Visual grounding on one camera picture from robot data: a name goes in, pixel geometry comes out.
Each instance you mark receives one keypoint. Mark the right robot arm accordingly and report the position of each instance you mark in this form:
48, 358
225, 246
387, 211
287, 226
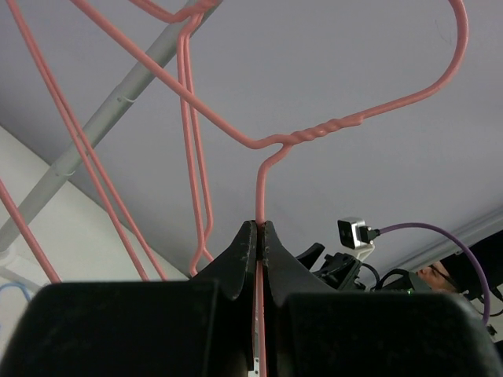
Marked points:
454, 275

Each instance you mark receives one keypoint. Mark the grey clothes rack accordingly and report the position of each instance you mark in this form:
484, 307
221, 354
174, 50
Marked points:
170, 218

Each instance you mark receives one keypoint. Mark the pink hung hanger two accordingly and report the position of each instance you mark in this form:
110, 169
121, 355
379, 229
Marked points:
40, 165

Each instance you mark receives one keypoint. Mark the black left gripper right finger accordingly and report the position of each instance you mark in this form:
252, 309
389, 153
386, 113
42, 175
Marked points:
310, 329

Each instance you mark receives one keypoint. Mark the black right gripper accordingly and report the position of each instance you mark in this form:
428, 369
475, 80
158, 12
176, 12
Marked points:
340, 271

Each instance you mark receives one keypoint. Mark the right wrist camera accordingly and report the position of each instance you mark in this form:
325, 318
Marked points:
356, 235

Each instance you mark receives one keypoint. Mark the pink hung hanger one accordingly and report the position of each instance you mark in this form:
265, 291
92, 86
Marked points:
85, 138

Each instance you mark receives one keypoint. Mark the blue wire hanger right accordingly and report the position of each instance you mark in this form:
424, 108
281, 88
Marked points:
14, 300

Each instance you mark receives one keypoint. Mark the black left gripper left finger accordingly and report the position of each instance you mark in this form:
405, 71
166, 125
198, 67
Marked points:
203, 326

